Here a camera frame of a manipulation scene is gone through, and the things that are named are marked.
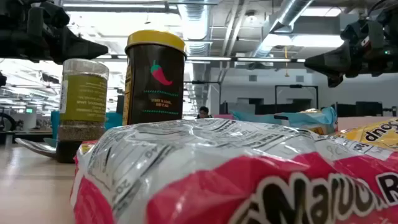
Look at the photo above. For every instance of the clear herb spice jar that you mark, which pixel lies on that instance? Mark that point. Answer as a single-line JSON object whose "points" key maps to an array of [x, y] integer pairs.
{"points": [[82, 99]]}

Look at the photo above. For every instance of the green exit sign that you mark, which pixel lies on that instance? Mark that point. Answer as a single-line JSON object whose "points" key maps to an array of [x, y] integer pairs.
{"points": [[29, 110]]}

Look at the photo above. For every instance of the person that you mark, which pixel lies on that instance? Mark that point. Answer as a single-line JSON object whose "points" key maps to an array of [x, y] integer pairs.
{"points": [[203, 111]]}

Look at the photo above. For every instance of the long LED light bar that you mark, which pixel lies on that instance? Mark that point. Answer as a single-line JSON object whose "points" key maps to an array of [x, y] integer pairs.
{"points": [[211, 58]]}

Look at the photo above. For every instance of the blue yellow ramen packet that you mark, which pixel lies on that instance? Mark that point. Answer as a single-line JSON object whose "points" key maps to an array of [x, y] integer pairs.
{"points": [[311, 119]]}

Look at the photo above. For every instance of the blue plastic bin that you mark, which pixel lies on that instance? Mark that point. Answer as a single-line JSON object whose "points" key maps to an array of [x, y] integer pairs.
{"points": [[113, 119]]}

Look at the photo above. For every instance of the black background stand frame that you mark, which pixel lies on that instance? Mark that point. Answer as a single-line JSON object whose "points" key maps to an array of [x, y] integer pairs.
{"points": [[297, 86], [202, 82]]}

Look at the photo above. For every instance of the brown yellow-lid spice jar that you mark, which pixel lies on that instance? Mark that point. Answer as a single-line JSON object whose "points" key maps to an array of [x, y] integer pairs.
{"points": [[155, 77]]}

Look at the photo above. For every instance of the silver metal spoon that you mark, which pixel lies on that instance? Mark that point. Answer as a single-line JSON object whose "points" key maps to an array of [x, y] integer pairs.
{"points": [[34, 147]]}

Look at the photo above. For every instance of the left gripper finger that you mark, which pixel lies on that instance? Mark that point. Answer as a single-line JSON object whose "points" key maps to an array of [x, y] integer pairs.
{"points": [[74, 48]]}

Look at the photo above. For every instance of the red white ramen packet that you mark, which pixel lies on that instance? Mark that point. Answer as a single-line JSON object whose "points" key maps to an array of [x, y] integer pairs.
{"points": [[217, 174]]}

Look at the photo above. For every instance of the ribbed silver air duct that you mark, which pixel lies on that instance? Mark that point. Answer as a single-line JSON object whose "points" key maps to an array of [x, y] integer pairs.
{"points": [[196, 25]]}

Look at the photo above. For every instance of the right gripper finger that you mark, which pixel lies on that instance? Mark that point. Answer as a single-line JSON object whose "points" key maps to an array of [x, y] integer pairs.
{"points": [[335, 60], [335, 81]]}

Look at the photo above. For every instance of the black background monitor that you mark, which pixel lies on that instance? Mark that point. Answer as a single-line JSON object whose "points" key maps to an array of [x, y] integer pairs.
{"points": [[370, 109], [345, 110]]}

